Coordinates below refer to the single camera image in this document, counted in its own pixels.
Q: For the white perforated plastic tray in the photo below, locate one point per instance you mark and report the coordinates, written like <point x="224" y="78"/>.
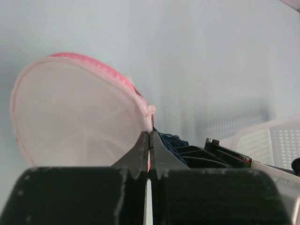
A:
<point x="273" y="146"/>

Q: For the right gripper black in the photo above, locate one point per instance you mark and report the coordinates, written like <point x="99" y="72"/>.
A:
<point x="213" y="155"/>

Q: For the dark blue lace bra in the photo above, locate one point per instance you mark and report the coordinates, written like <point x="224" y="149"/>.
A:
<point x="172" y="142"/>

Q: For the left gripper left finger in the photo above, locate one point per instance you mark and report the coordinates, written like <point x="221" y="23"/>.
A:
<point x="113" y="195"/>

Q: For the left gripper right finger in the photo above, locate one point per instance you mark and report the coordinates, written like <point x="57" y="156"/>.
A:
<point x="211" y="196"/>

